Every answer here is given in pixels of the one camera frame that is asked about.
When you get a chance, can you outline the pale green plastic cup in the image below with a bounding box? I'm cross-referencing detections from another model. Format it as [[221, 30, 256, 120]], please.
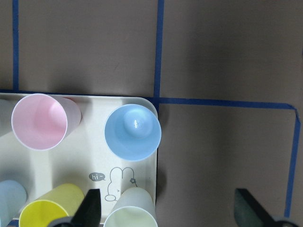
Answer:
[[104, 187, 158, 227]]

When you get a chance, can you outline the blue plastic cup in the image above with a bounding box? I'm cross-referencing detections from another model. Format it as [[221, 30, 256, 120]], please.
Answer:
[[0, 180, 27, 227], [104, 104, 161, 162]]

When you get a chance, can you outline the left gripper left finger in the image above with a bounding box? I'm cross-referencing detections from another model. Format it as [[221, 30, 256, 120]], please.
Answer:
[[71, 189, 101, 227]]

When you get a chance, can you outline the yellow plastic cup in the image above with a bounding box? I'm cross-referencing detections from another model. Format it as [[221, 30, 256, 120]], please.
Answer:
[[19, 183, 84, 227]]

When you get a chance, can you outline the pink plastic cup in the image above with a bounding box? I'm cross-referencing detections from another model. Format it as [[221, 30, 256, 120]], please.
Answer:
[[11, 93, 81, 150]]

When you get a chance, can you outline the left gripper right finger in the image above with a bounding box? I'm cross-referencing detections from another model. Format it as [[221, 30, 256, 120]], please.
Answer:
[[234, 188, 278, 227]]

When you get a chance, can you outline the cream plastic tray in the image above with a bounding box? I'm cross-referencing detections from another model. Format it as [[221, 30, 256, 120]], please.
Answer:
[[0, 95, 157, 221]]

